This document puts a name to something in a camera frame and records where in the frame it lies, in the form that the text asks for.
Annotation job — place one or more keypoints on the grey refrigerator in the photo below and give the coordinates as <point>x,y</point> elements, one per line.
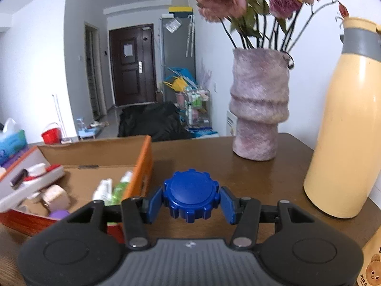
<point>176,44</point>

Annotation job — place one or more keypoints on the dark brown door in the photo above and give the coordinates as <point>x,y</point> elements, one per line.
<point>132,62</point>

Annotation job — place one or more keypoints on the purple ceramic vase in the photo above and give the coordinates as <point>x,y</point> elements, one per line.
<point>259,100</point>

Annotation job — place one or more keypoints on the blue tissue pack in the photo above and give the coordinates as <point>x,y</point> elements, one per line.
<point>13,140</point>

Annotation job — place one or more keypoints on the yellow bear mug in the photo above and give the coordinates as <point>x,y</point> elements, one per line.
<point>370,274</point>

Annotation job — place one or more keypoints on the red cardboard box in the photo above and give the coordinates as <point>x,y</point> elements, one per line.
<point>86,163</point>

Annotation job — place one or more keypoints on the purple plastic cap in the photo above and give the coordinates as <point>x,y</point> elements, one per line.
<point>59,214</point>

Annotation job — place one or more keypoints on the red white lint brush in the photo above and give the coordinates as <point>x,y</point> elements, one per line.
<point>31,185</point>

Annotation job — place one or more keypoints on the dried pink roses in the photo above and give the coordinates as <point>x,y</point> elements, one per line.
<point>260,23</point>

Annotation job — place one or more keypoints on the wire storage cart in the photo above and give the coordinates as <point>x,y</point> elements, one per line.
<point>197,107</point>

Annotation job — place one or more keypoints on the red bucket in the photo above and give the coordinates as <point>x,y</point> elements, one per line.
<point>52,135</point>

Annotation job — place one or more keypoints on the purple tissue pack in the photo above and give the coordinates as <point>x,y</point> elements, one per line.
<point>13,159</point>

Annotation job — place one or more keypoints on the yellow thermos jug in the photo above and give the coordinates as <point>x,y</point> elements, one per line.
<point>346,160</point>

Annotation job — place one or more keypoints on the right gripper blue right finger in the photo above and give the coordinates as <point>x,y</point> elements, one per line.
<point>229,204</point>

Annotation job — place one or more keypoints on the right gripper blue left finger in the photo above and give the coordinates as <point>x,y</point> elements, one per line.
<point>155,201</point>

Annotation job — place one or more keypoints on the white board leaning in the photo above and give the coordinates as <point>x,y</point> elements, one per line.
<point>231,124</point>

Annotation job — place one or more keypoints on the green spray bottle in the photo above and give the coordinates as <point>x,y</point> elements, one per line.
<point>120,188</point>

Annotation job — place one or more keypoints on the blue plastic cap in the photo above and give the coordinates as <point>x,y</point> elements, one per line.
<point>191,195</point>

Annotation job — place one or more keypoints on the white round cap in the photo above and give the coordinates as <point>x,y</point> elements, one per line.
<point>55,198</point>

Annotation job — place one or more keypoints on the blue pet feeder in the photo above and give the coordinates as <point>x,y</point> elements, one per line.
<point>87,132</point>

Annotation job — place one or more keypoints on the white spray bottle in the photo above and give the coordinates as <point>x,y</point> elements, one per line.
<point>103,191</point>

